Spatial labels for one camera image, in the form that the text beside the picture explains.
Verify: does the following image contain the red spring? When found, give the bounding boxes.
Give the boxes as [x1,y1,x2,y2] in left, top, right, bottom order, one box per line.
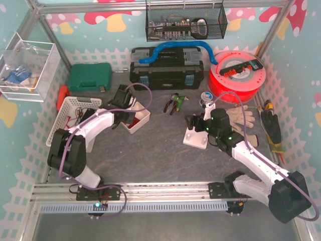
[126,117,140,129]

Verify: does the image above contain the orange black pliers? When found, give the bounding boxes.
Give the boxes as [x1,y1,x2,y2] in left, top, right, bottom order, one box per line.
[163,96,178,115]

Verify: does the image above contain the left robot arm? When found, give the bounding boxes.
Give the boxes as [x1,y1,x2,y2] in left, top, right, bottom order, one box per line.
[47,84,136,195]

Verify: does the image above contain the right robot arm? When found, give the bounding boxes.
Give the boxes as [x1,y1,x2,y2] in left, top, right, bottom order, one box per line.
[184,108,312,223]

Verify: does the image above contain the white spring tray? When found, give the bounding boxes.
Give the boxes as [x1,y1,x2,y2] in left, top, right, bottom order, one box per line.
[121,109,150,134]

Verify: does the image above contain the white work glove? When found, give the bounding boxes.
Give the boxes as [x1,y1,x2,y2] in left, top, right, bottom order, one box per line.
[226,105,255,131]
[236,130,259,147]

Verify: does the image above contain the white peg board fixture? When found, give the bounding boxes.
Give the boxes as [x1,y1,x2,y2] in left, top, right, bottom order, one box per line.
[183,128,208,150]

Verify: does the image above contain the green plastic case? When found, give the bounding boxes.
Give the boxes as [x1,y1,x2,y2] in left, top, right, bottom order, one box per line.
[67,62,112,92]

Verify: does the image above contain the black circuit board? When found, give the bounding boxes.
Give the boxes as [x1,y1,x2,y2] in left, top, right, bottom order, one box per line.
[75,108,96,125]

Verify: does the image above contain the black rubber glove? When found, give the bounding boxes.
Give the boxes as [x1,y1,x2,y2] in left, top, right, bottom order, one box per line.
[260,110,283,153]

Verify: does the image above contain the yellow black screwdriver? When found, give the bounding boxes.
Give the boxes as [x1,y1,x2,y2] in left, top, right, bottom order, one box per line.
[257,100,274,112]

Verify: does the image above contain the white perforated basket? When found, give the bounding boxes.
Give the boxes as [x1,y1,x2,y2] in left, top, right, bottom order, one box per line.
[46,96,102,147]

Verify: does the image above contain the black toolbox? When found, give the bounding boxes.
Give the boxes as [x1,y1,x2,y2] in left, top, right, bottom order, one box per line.
[129,47,204,90]

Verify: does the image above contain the red filament spool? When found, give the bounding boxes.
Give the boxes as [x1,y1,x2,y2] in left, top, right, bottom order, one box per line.
[207,50,266,104]

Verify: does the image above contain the clear acrylic box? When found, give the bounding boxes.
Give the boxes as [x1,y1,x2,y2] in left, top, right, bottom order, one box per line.
[1,33,61,102]

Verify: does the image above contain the blue white glove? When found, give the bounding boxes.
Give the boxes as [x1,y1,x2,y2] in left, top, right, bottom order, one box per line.
[5,65,32,86]

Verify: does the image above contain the solder wire spool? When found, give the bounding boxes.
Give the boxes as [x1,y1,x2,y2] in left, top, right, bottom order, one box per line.
[199,91,213,105]

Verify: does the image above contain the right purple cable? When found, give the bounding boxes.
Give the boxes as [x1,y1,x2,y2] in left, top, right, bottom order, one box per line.
[209,91,320,221]

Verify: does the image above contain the purple cable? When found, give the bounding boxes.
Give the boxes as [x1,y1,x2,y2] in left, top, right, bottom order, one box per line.
[209,91,320,221]
[58,82,153,219]

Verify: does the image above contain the blue corrugated hose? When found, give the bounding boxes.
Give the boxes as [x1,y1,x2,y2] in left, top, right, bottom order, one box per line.
[139,41,219,66]

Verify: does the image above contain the orange handled tool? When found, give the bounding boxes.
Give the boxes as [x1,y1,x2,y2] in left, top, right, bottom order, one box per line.
[56,85,70,111]

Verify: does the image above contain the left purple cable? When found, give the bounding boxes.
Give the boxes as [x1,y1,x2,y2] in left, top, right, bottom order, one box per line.
[58,82,153,219]

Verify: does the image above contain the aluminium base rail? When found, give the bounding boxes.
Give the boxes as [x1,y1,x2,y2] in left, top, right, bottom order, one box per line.
[31,182,254,203]

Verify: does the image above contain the black wire mesh basket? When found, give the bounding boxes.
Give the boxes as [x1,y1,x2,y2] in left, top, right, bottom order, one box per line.
[145,3,228,42]

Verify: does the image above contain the white slotted cable duct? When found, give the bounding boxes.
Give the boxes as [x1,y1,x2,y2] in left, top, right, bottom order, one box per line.
[40,201,228,214]

